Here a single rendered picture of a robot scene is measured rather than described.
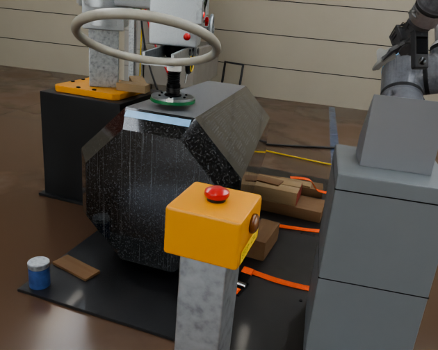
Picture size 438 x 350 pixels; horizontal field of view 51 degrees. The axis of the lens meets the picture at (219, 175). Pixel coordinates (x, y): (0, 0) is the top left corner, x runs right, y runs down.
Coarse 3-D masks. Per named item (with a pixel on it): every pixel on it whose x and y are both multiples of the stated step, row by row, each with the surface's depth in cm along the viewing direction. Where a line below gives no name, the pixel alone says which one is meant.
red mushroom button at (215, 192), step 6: (210, 186) 70; (216, 186) 70; (204, 192) 70; (210, 192) 69; (216, 192) 69; (222, 192) 69; (228, 192) 70; (210, 198) 69; (216, 198) 68; (222, 198) 69
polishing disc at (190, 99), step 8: (152, 96) 219; (160, 96) 219; (168, 96) 220; (176, 96) 220; (184, 96) 224; (192, 96) 226; (168, 104) 214; (176, 104) 214; (184, 104) 216; (192, 104) 220
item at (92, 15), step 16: (80, 16) 134; (96, 16) 130; (112, 16) 128; (128, 16) 127; (144, 16) 127; (160, 16) 128; (80, 32) 147; (192, 32) 134; (208, 32) 138; (96, 48) 161; (112, 48) 167; (160, 64) 173; (176, 64) 172; (192, 64) 169
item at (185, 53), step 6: (156, 48) 195; (162, 48) 209; (186, 48) 211; (192, 48) 233; (198, 48) 234; (144, 54) 173; (150, 54) 183; (156, 54) 196; (162, 54) 210; (174, 54) 172; (180, 54) 190; (186, 54) 212; (192, 54) 236; (198, 54) 235; (162, 66) 174; (168, 66) 174; (174, 66) 175
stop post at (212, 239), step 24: (192, 192) 72; (240, 192) 74; (168, 216) 67; (192, 216) 66; (216, 216) 65; (240, 216) 66; (168, 240) 69; (192, 240) 67; (216, 240) 66; (240, 240) 65; (192, 264) 71; (216, 264) 67; (240, 264) 67; (192, 288) 72; (216, 288) 71; (192, 312) 74; (216, 312) 72; (192, 336) 75; (216, 336) 74
